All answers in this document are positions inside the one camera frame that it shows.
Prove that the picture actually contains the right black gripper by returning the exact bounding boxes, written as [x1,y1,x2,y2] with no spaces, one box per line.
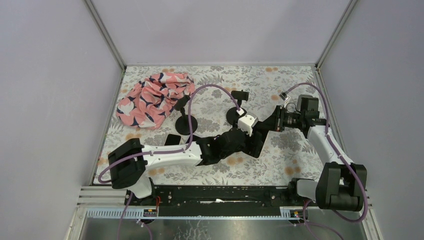
[256,105,304,133]

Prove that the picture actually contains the black phone stand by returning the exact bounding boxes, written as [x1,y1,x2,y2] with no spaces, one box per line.
[174,95,198,136]
[226,90,249,126]

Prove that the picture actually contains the phone with purple case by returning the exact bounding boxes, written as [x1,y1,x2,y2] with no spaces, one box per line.
[164,134,182,146]

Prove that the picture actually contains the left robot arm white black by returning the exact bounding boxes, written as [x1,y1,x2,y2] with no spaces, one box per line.
[108,128,267,206]

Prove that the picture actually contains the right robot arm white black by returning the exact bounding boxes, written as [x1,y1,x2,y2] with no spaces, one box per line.
[253,95,367,212]

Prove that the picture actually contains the floral patterned table mat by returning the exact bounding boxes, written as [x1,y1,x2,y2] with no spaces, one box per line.
[117,65,323,186]

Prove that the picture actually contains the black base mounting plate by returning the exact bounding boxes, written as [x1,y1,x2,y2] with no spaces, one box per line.
[124,185,307,217]

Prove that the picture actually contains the pink floral crumpled cloth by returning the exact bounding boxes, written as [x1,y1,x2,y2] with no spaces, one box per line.
[115,72,195,130]

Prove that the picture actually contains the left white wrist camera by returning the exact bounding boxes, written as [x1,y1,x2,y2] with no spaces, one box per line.
[237,113,259,137]

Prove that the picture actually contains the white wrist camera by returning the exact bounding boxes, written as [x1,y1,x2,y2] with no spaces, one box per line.
[237,113,259,137]
[279,92,291,103]

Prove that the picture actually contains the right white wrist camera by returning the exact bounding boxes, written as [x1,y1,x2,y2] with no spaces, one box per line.
[279,92,291,103]

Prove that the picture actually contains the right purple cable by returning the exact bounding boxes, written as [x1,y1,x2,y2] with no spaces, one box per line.
[284,82,369,240]

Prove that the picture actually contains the aluminium frame rail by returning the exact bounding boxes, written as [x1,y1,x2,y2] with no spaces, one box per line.
[77,185,374,220]

